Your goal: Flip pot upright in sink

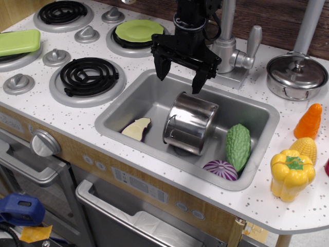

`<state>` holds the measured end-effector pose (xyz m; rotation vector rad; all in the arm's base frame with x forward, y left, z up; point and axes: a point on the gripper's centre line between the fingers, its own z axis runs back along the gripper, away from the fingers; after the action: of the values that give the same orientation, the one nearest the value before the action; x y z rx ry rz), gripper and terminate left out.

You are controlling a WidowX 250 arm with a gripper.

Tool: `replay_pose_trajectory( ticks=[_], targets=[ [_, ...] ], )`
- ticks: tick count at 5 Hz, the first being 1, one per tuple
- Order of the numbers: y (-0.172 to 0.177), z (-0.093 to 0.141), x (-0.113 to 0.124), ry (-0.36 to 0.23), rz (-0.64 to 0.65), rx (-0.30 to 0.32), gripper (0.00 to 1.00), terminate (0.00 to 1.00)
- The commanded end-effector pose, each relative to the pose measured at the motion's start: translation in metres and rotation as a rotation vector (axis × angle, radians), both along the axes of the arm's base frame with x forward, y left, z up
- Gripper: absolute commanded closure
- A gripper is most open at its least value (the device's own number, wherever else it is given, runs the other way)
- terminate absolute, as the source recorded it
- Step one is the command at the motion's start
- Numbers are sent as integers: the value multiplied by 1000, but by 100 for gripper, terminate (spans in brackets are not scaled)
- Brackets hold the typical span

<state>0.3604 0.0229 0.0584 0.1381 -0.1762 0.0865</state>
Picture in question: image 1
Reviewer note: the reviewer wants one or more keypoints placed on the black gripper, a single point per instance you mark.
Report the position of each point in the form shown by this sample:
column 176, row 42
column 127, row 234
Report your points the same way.
column 185, row 47

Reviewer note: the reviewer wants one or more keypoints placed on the small steel pot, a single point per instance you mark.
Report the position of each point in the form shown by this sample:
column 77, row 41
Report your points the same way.
column 190, row 123

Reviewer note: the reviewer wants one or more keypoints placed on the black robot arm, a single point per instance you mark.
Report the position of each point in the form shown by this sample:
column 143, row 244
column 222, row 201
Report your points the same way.
column 195, row 14

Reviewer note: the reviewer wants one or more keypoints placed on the grey toy sink basin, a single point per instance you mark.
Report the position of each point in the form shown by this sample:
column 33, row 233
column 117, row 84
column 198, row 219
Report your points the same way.
column 165, row 120

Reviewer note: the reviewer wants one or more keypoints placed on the steel pot with lid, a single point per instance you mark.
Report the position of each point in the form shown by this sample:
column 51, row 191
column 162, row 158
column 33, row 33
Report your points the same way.
column 295, row 77

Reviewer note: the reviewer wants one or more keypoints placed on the grey toy faucet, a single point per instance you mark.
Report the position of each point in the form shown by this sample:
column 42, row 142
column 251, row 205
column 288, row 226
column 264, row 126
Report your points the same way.
column 235, row 65

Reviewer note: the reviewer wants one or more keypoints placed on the green round plate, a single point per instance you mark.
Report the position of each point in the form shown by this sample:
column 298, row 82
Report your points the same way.
column 138, row 31

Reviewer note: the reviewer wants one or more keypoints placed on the toy eggplant half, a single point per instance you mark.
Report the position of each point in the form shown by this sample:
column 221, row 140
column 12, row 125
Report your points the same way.
column 136, row 129

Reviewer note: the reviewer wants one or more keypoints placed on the grey stove knob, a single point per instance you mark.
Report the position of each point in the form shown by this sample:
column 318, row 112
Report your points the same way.
column 86, row 35
column 18, row 84
column 56, row 57
column 113, row 16

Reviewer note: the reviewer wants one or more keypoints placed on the green toy bitter gourd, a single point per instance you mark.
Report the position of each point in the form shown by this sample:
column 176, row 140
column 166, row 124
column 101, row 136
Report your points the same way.
column 238, row 146

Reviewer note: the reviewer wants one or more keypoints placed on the black front burner coil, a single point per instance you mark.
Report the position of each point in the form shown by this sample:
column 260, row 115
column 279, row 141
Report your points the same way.
column 88, row 77

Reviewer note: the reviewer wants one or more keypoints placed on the black burner coil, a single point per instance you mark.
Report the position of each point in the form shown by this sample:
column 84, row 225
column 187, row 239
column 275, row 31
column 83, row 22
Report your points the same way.
column 88, row 77
column 62, row 12

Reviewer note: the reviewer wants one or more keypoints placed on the purple toy onion half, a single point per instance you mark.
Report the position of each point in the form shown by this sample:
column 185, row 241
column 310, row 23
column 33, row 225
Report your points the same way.
column 222, row 169

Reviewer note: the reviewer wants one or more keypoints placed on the orange toy carrot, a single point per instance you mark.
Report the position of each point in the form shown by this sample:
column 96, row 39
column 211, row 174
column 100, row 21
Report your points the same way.
column 309, row 124

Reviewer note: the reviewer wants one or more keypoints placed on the black back burner coil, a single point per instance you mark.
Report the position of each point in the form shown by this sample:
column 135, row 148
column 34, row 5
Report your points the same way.
column 62, row 12

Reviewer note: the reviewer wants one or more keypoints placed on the yellow toy corn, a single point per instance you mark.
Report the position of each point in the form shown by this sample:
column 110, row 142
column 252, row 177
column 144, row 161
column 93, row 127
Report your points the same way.
column 306, row 146

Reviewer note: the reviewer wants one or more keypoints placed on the yellow toy bell pepper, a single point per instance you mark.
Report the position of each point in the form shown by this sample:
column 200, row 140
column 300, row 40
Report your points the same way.
column 291, row 173

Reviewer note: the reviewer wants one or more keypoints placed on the grey oven dial knob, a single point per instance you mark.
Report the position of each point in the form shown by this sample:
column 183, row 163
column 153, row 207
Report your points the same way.
column 43, row 144

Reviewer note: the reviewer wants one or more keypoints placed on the green rectangular lid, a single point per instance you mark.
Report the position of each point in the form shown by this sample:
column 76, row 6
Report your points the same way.
column 20, row 42

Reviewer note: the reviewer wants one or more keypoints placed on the red toy piece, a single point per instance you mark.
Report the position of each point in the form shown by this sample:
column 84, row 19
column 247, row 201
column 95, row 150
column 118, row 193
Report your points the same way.
column 326, row 168

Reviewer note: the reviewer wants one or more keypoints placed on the yellow tape piece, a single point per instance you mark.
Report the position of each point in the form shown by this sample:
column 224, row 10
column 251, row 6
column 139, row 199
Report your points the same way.
column 32, row 234

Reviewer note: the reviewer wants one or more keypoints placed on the grey vertical post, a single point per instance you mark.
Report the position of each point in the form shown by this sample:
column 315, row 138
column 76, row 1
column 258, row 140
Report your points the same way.
column 308, row 26

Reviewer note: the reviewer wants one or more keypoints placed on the grey dishwasher door handle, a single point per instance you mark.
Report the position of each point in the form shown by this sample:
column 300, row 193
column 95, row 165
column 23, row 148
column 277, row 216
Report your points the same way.
column 120, row 219

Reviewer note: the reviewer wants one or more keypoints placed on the grey oven door handle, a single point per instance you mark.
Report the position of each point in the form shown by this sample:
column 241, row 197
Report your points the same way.
column 42, row 171

